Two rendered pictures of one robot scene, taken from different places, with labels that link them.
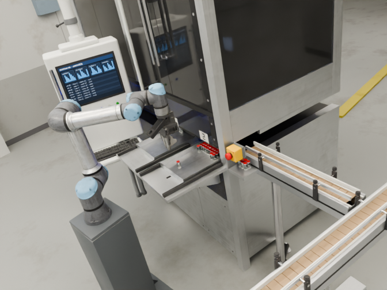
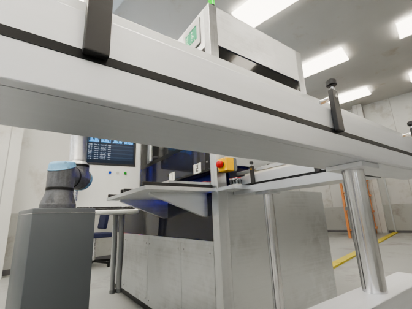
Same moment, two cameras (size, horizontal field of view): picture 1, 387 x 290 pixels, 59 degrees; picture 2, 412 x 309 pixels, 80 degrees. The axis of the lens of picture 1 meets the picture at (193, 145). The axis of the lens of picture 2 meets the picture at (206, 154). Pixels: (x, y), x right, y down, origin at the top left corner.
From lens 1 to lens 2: 1.29 m
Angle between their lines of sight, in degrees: 44
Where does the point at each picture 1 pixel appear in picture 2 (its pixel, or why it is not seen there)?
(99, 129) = (100, 191)
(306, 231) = not seen: outside the picture
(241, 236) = (226, 301)
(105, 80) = (121, 150)
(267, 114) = not seen: hidden behind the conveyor
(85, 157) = (76, 146)
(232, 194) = (221, 224)
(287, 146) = (278, 203)
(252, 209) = (242, 262)
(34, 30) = not seen: hidden behind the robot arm
